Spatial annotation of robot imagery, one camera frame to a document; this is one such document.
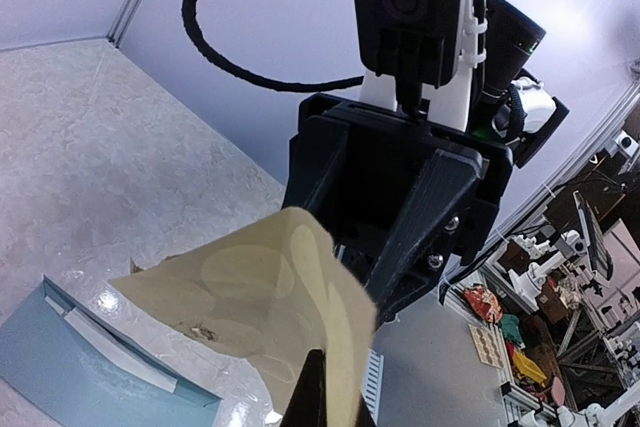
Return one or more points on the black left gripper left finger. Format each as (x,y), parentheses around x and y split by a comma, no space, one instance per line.
(307,407)

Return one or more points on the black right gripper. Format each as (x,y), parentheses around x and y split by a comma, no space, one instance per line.
(405,195)

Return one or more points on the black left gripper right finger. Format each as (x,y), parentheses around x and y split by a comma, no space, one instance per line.
(364,418)

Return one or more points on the round sticker seal sheet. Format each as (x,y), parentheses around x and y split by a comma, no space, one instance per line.
(268,293)

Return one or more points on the teal blue envelope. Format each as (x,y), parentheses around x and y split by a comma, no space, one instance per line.
(45,360)

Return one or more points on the spare sticker sheet outside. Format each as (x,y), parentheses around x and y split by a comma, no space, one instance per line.
(487,347)

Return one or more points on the cluttered background equipment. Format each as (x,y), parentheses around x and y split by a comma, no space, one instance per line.
(562,285)

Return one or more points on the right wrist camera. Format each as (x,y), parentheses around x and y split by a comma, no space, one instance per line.
(424,58)

